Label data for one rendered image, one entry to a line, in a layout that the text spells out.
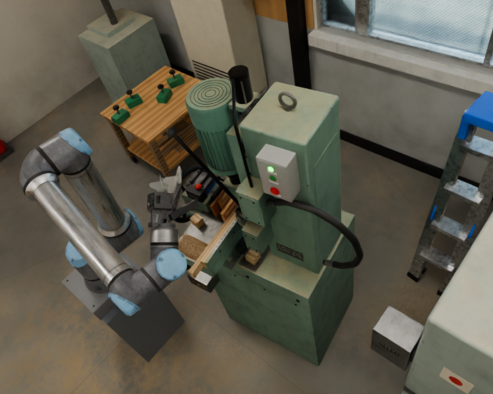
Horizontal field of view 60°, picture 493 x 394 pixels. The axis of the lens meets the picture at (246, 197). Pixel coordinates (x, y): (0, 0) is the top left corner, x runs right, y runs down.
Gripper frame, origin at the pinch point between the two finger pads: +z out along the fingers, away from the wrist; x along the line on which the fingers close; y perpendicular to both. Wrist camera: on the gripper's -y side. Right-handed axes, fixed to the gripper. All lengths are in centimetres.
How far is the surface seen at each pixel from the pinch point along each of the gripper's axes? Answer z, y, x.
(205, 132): 11.3, -7.0, -10.8
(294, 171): -5.5, -19.5, -40.8
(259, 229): -19.9, -30.9, -7.4
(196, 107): 17.3, -1.2, -15.8
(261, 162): -3.1, -10.6, -37.2
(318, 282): -40, -60, -6
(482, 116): 21, -98, -55
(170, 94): 85, -62, 141
